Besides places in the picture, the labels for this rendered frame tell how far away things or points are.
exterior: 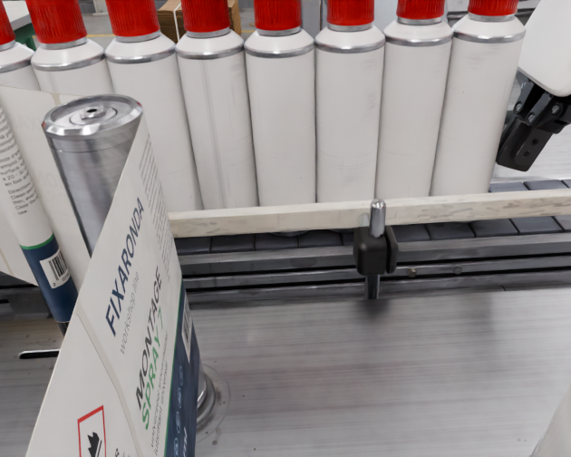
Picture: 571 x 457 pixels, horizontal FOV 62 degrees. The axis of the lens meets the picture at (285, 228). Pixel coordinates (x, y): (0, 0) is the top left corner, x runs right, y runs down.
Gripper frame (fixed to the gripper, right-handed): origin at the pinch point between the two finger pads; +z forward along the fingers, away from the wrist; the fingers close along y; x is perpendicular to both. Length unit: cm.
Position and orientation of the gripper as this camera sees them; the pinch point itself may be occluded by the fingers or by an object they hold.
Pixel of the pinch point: (519, 144)
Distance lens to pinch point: 46.4
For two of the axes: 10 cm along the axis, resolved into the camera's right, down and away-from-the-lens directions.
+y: 0.4, 5.8, -8.1
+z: -3.0, 7.8, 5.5
